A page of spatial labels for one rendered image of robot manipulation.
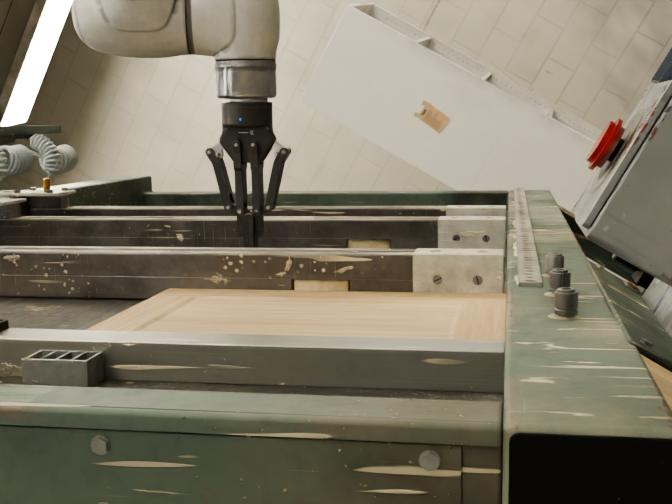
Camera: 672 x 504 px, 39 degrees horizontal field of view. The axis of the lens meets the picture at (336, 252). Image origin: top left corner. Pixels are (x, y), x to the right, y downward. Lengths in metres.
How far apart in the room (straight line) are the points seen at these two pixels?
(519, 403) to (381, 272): 0.65
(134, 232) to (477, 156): 3.41
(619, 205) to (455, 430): 0.19
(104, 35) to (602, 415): 0.94
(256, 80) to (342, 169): 5.38
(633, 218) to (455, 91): 4.49
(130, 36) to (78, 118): 6.07
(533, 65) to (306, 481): 5.86
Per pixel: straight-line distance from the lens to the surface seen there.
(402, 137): 5.18
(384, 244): 1.81
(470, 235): 1.79
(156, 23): 1.38
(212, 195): 2.90
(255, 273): 1.37
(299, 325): 1.14
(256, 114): 1.40
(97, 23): 1.40
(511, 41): 6.47
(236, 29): 1.38
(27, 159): 2.17
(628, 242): 0.64
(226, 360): 0.95
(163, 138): 7.17
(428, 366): 0.92
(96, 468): 0.75
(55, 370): 0.98
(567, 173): 5.13
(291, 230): 1.83
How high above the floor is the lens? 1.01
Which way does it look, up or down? 5 degrees up
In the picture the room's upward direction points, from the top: 60 degrees counter-clockwise
